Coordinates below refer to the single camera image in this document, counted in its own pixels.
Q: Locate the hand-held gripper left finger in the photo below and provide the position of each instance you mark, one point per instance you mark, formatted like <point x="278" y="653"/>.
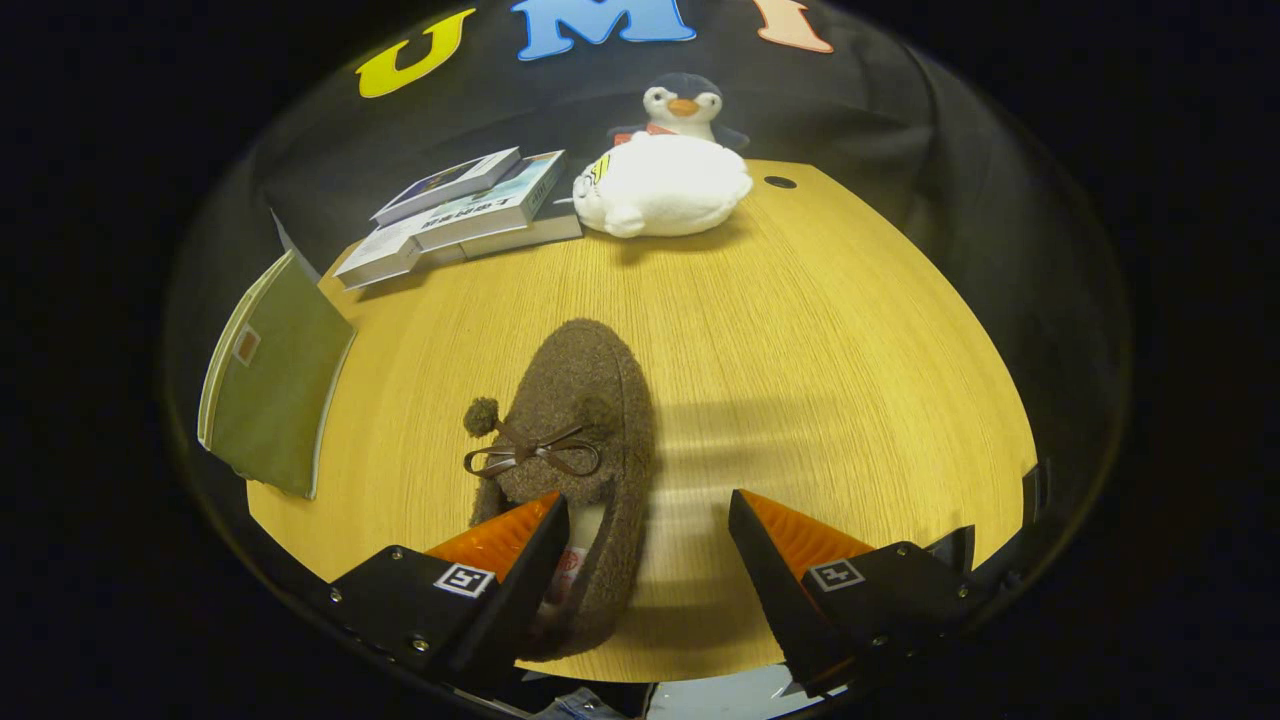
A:
<point x="525" y="590"/>

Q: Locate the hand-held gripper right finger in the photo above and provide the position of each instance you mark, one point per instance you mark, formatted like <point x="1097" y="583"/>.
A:
<point x="780" y="600"/>

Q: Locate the brown fuzzy shoe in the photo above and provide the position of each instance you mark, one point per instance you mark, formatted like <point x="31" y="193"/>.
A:
<point x="590" y="390"/>

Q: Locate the green fabric storage box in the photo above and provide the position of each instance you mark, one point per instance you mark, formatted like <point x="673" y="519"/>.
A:
<point x="280" y="400"/>

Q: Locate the black cover book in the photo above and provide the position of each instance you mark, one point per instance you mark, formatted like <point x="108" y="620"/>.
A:
<point x="530" y="236"/>

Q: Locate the white cover book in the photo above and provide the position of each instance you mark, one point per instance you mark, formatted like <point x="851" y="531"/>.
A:
<point x="375" y="260"/>

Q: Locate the light blue cover book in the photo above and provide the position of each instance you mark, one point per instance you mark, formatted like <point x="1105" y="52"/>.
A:
<point x="490" y="205"/>

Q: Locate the small dark blue cover book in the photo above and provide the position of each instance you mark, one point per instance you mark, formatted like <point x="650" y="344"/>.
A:
<point x="450" y="180"/>

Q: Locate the white round plush toy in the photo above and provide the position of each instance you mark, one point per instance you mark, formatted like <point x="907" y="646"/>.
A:
<point x="665" y="185"/>

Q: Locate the penguin plush toy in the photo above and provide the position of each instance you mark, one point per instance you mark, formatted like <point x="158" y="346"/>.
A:
<point x="683" y="100"/>

